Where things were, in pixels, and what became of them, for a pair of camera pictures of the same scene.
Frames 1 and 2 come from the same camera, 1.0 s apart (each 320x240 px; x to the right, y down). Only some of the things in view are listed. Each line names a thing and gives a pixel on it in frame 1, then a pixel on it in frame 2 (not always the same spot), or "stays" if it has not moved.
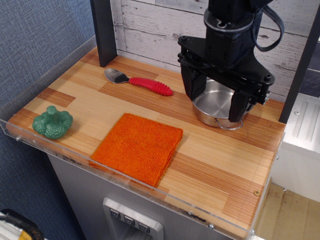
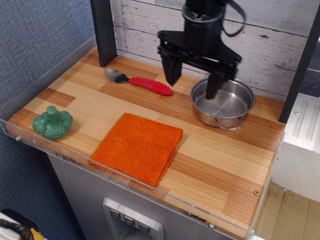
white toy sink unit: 296,168 stays
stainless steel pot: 212,107 stays
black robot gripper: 229,60 to 201,44
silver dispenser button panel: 126,223 stays
